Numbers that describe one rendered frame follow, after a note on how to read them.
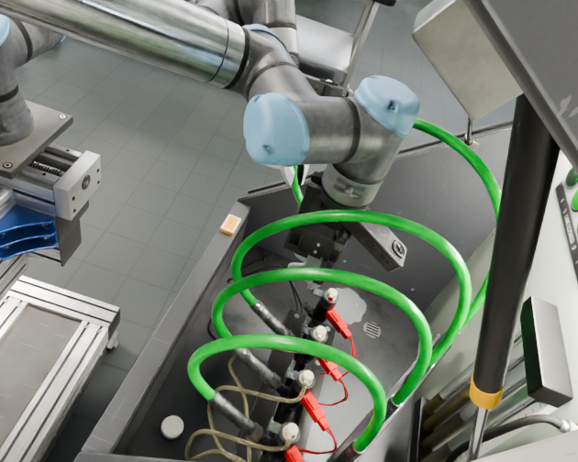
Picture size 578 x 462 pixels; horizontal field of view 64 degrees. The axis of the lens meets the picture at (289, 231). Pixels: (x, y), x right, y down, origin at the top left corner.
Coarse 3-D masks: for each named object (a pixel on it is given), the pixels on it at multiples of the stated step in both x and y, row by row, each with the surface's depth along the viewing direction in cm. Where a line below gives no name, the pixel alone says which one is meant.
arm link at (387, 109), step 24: (360, 96) 51; (384, 96) 50; (408, 96) 51; (360, 120) 50; (384, 120) 50; (408, 120) 51; (360, 144) 51; (384, 144) 52; (336, 168) 57; (360, 168) 55; (384, 168) 56
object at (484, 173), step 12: (420, 120) 61; (432, 132) 60; (444, 132) 60; (456, 144) 59; (468, 156) 59; (480, 168) 59; (492, 180) 59; (300, 192) 81; (492, 192) 59; (300, 204) 82; (480, 300) 67; (468, 312) 70; (456, 336) 73
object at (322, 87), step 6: (306, 78) 72; (312, 78) 73; (312, 84) 71; (318, 84) 71; (324, 84) 70; (330, 84) 71; (336, 84) 72; (318, 90) 71; (324, 90) 70; (330, 90) 70; (336, 90) 71; (342, 90) 72; (330, 96) 71; (336, 96) 72
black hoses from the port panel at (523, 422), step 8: (528, 416) 50; (536, 416) 49; (544, 416) 49; (552, 416) 49; (504, 424) 51; (512, 424) 50; (520, 424) 50; (528, 424) 50; (552, 424) 49; (560, 424) 49; (488, 432) 53; (496, 432) 52; (504, 432) 51; (488, 440) 53; (456, 448) 59; (464, 448) 57; (448, 456) 61; (456, 456) 60
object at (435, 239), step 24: (312, 216) 56; (336, 216) 54; (360, 216) 53; (384, 216) 53; (432, 240) 53; (240, 264) 66; (456, 264) 54; (264, 312) 71; (456, 312) 59; (432, 360) 66
